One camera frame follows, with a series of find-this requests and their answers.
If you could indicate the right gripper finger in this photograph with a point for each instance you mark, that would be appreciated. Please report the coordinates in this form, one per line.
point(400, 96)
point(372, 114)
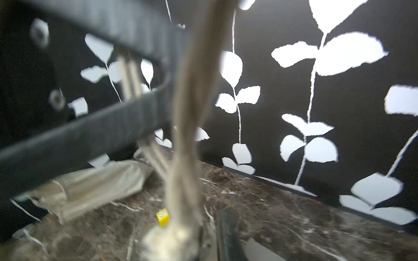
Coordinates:
point(228, 244)

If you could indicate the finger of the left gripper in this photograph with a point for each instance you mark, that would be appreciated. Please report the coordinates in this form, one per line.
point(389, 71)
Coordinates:
point(133, 24)
point(35, 161)

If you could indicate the cream cloth bag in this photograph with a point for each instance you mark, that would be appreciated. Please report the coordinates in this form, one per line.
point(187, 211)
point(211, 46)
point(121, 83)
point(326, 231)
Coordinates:
point(173, 242)
point(72, 195)

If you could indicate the beige bag drawstring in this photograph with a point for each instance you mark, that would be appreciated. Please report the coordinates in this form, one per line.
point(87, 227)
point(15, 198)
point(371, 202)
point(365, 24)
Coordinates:
point(196, 86)

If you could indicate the yellow die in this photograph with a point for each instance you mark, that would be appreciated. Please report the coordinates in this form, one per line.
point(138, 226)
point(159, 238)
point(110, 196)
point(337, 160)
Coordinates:
point(163, 217)

